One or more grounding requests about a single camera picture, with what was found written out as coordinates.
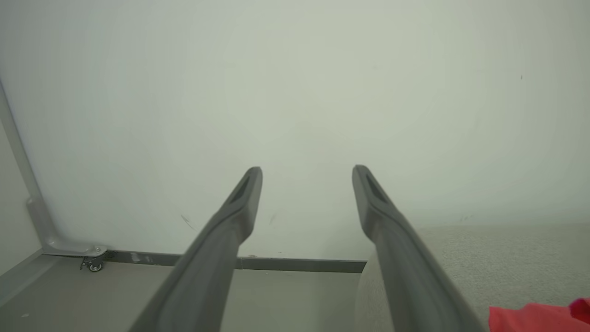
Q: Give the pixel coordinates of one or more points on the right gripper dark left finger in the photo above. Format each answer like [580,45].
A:
[203,276]

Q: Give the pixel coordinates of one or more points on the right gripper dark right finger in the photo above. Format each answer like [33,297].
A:
[415,276]

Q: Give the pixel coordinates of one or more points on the red and white garment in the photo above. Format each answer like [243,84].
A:
[530,320]

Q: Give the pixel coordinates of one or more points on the black skirting strip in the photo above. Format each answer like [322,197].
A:
[299,264]

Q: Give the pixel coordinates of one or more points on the small black caster wheel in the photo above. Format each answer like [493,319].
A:
[95,265]

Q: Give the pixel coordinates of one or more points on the grey metal partition frame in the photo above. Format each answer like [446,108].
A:
[39,216]

